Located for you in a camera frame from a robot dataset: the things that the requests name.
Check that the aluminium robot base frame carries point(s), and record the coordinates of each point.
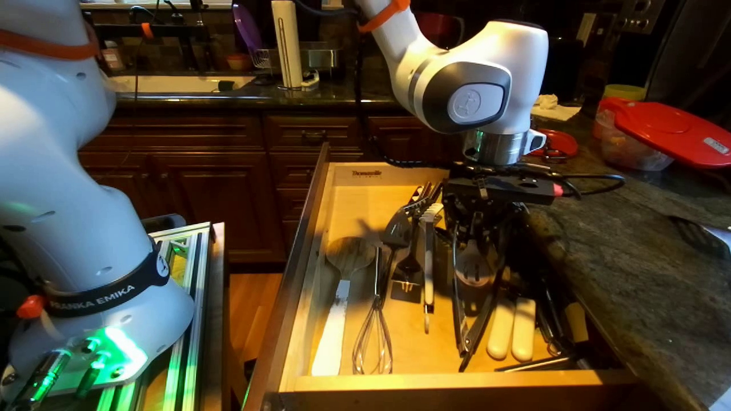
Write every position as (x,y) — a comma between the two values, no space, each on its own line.
(109,309)

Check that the open wooden drawer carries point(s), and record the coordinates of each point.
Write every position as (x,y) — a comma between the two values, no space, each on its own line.
(350,200)

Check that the metal whisk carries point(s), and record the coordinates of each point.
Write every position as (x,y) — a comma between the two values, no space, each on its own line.
(373,349)

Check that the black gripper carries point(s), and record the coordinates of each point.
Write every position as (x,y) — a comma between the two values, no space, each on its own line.
(477,202)

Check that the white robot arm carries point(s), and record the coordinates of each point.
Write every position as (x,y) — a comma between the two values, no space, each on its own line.
(55,100)

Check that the wooden slotted spoon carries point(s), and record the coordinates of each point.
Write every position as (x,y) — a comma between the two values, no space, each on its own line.
(470,318)

